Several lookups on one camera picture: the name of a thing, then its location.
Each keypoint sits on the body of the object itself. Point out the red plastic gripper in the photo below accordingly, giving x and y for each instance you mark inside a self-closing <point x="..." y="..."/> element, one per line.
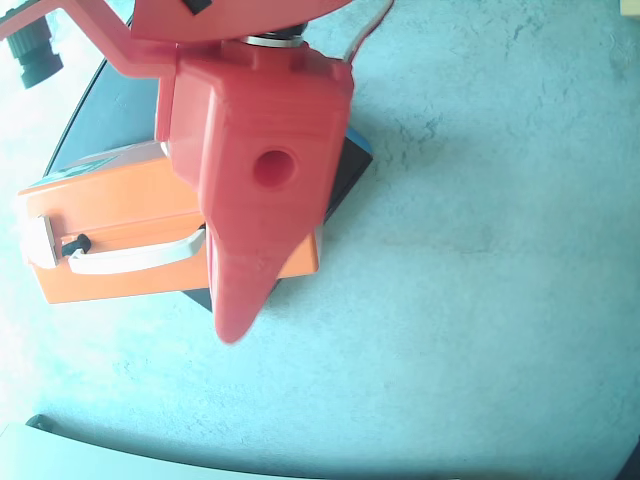
<point x="260" y="165"/>

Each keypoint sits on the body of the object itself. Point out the red camera mount bracket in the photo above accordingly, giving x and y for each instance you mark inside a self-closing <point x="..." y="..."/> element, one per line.
<point x="100" y="35"/>

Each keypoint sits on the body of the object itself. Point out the red fixed gripper finger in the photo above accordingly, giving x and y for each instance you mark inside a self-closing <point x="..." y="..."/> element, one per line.
<point x="245" y="280"/>

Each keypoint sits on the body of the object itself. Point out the orange plastic box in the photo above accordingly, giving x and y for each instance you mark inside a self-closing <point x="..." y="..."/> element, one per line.
<point x="125" y="200"/>

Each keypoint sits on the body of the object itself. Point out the beige wooden object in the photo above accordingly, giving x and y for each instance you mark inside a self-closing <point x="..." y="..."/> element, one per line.
<point x="631" y="7"/>

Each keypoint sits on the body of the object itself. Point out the black camera lens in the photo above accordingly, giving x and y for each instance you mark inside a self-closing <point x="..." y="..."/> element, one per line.
<point x="35" y="55"/>

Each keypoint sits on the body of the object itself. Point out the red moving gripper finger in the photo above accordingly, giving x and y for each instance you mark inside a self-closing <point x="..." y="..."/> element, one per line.
<point x="214" y="265"/>

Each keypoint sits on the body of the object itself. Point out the dark flat mat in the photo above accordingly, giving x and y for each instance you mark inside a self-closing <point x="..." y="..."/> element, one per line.
<point x="120" y="110"/>

